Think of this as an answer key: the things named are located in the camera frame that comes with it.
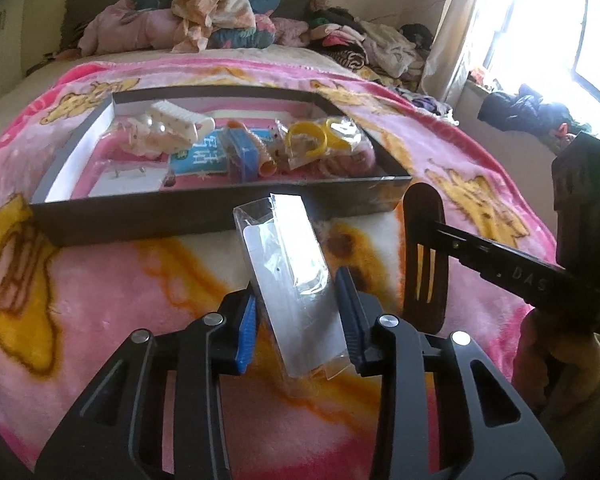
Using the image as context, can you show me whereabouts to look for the dark cardboard box tray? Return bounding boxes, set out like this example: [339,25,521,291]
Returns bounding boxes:
[29,85,414,249]

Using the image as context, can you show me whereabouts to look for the peach floral cloth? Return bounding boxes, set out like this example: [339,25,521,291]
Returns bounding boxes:
[172,0,257,54]

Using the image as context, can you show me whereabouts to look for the pink card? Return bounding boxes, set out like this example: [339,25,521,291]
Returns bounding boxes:
[87,159,177,197]

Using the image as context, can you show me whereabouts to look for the white curtain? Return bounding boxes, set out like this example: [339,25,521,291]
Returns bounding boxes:
[420,0,491,107]

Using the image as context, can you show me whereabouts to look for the pink printed blanket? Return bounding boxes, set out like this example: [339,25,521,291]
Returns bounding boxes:
[0,57,563,466]

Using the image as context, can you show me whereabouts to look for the floral scrunchie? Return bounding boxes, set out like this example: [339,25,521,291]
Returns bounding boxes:
[309,152,377,177]

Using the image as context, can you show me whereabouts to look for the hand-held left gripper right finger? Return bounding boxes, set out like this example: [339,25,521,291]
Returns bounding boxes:
[332,266,566,480]

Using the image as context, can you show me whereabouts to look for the blue card packet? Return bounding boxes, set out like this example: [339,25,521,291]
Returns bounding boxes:
[224,127,262,182]

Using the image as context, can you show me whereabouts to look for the yellow bangles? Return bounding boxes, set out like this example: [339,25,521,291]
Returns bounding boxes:
[277,116,377,172]

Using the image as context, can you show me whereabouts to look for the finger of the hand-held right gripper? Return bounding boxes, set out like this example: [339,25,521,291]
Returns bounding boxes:
[429,219,562,274]

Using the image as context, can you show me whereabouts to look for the person's right hand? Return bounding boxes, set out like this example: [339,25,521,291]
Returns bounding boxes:
[512,307,600,417]

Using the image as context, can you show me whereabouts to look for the clear plastic packet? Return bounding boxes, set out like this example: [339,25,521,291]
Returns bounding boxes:
[233,192,352,379]

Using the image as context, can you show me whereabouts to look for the purple cloth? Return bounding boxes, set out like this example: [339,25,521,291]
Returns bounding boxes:
[391,86,462,122]

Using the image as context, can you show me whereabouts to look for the window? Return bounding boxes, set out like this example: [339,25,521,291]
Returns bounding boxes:
[467,0,600,126]

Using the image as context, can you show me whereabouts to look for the blue printed booklet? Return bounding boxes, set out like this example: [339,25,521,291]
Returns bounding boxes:
[169,132,232,179]

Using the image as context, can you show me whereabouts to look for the pink garment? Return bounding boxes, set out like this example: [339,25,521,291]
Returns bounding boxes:
[78,0,182,57]

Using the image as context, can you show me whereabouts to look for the pile of mixed clothes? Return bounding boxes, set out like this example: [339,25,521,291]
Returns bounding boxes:
[272,7,433,92]

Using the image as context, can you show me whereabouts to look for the dark clothes on sill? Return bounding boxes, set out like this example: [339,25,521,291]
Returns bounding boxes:
[477,84,591,152]

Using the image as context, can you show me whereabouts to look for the brown snap hair clip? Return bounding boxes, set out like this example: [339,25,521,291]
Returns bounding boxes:
[402,182,449,335]

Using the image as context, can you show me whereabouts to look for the white claw hair clip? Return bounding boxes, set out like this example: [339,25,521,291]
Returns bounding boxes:
[147,100,217,144]

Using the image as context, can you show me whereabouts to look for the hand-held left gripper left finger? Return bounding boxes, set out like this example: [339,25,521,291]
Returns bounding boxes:
[32,280,261,480]

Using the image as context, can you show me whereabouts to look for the dark floral quilt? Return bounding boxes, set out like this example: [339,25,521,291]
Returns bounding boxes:
[207,0,283,51]

